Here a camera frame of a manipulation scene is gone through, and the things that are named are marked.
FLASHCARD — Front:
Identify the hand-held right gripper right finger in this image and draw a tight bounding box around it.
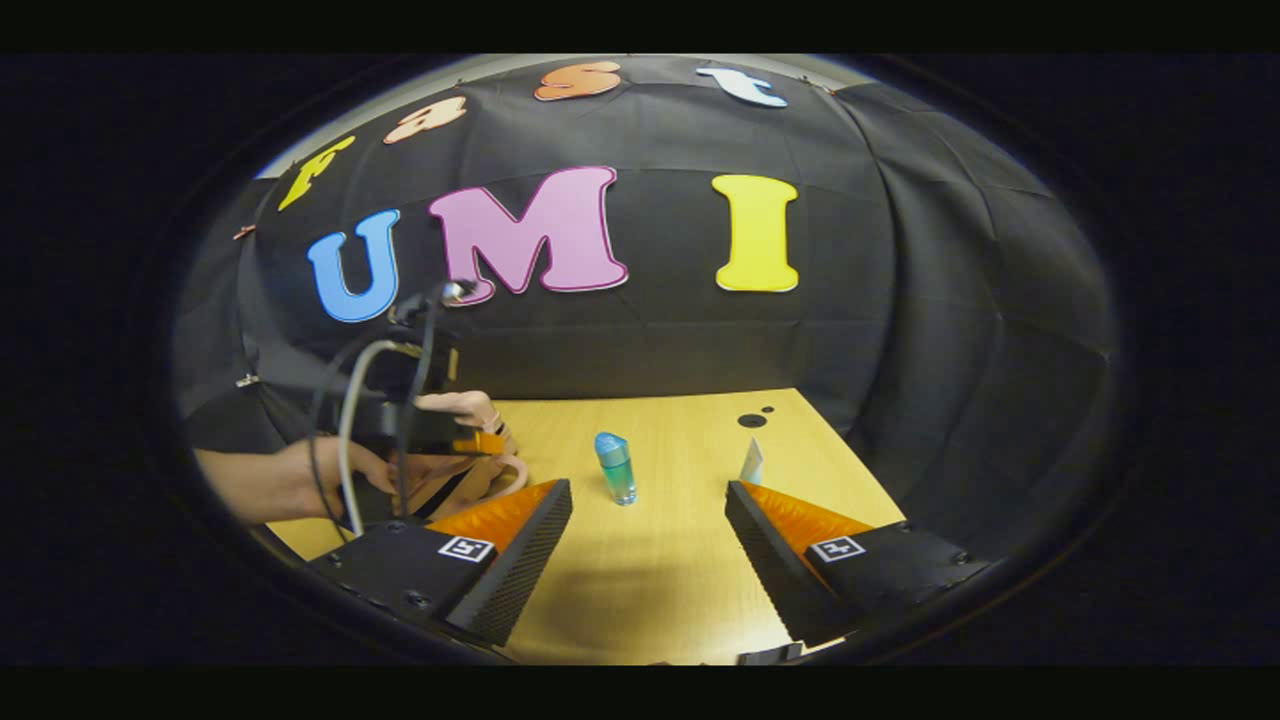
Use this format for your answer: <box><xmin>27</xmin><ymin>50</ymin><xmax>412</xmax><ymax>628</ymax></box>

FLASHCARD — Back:
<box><xmin>725</xmin><ymin>480</ymin><xmax>992</xmax><ymax>647</ymax></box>

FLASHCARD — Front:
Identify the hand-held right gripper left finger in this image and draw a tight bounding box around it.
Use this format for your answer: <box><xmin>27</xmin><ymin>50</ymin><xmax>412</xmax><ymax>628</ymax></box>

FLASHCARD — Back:
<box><xmin>308</xmin><ymin>478</ymin><xmax>574</xmax><ymax>647</ymax></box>

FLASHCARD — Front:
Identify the pink suitcase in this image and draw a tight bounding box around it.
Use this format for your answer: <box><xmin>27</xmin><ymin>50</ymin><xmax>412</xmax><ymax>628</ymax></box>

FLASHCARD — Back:
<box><xmin>400</xmin><ymin>390</ymin><xmax>531</xmax><ymax>523</ymax></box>

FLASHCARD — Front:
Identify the blue skin care bottle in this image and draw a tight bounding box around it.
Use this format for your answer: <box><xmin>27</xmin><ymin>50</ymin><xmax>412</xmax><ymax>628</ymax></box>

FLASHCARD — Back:
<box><xmin>595</xmin><ymin>432</ymin><xmax>638</xmax><ymax>507</ymax></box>

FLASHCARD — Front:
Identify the black backdrop cloth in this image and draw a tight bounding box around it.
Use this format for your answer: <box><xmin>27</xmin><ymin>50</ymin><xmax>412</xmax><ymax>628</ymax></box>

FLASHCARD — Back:
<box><xmin>175</xmin><ymin>55</ymin><xmax>1119</xmax><ymax>541</ymax></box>

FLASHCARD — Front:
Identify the black cable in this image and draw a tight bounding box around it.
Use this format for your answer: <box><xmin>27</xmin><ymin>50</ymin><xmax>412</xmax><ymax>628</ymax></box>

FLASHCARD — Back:
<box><xmin>307</xmin><ymin>335</ymin><xmax>386</xmax><ymax>521</ymax></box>
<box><xmin>395</xmin><ymin>290</ymin><xmax>446</xmax><ymax>496</ymax></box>

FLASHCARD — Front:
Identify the grey cable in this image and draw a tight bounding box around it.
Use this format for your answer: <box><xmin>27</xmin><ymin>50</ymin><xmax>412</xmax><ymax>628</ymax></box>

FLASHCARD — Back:
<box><xmin>337</xmin><ymin>340</ymin><xmax>403</xmax><ymax>536</ymax></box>

